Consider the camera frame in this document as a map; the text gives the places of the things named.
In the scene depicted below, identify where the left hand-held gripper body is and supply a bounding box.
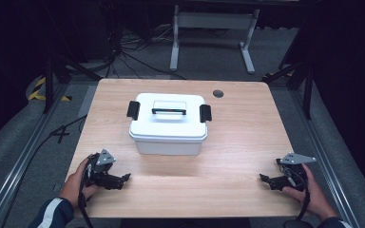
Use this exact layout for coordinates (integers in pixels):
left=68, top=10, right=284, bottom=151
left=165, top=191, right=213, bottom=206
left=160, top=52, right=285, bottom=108
left=82, top=148, right=117, bottom=188

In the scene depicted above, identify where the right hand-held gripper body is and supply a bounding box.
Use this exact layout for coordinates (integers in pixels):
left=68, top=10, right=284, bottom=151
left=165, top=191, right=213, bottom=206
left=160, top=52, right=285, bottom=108
left=276, top=152, right=317, bottom=193

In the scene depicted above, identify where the white plastic storage box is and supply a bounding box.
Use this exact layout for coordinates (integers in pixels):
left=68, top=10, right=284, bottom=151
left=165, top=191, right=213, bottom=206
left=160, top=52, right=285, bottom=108
left=134, top=135, right=204, bottom=157

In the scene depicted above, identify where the black box latch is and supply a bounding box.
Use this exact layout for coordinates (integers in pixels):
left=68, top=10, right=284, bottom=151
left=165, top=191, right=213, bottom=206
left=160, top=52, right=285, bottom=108
left=199, top=103, right=213, bottom=124
left=125, top=100, right=142, bottom=122

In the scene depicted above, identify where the white box lid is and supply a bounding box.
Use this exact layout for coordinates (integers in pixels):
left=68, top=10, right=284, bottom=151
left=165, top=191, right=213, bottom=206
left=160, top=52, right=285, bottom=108
left=128, top=92, right=209, bottom=143

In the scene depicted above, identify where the black lid handle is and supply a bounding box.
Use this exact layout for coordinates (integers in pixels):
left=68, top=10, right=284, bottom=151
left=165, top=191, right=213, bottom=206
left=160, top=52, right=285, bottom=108
left=151, top=107, right=187, bottom=116

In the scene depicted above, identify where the person's left hand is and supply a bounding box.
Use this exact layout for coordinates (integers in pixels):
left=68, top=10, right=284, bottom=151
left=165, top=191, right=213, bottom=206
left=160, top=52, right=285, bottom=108
left=59, top=158, right=102, bottom=209

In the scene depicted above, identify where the person's right hand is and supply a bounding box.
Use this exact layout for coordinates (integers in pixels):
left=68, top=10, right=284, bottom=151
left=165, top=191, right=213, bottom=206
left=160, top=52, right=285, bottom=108
left=281, top=172, right=338, bottom=221

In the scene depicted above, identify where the black tape floor mark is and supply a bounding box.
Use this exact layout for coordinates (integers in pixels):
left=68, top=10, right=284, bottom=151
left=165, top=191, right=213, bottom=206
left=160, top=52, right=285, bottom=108
left=49, top=125, right=71, bottom=144

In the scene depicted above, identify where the black tripod stand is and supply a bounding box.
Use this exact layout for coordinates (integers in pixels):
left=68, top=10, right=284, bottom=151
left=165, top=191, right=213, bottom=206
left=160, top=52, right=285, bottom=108
left=42, top=51, right=104, bottom=114
left=261, top=61, right=316, bottom=121

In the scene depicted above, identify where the yellow black hazard tape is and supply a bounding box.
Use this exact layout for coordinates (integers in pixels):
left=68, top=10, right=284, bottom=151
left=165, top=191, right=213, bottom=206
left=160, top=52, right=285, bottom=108
left=28, top=76, right=73, bottom=103

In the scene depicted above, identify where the aluminium floor rail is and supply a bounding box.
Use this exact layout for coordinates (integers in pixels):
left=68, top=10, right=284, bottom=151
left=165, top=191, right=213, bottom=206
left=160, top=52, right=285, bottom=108
left=0, top=81, right=71, bottom=228
left=289, top=88, right=363, bottom=228

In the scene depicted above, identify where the black right gripper strap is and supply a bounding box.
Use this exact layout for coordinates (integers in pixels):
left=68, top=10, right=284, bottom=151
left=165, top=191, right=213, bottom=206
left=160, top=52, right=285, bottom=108
left=283, top=186, right=315, bottom=228

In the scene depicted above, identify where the black gripper strap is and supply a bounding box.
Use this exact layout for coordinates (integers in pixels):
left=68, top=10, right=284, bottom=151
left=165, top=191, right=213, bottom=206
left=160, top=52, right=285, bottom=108
left=77, top=186, right=95, bottom=228
left=283, top=186, right=315, bottom=228

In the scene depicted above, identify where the black left gripper strap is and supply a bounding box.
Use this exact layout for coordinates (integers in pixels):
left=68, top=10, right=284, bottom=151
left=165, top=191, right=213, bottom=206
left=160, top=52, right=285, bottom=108
left=77, top=186, right=95, bottom=228

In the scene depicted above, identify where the black floor cable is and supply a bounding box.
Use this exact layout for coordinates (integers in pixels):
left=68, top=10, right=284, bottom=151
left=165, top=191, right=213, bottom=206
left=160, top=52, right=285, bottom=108
left=0, top=114, right=88, bottom=228

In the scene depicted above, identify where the bundle of floor cables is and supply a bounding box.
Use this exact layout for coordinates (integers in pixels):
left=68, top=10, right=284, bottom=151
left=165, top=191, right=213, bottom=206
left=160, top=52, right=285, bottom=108
left=103, top=22, right=188, bottom=81

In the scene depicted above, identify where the white metal desk frame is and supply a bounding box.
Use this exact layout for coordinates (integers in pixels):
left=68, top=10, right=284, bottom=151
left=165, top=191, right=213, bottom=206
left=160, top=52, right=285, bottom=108
left=169, top=4, right=261, bottom=75

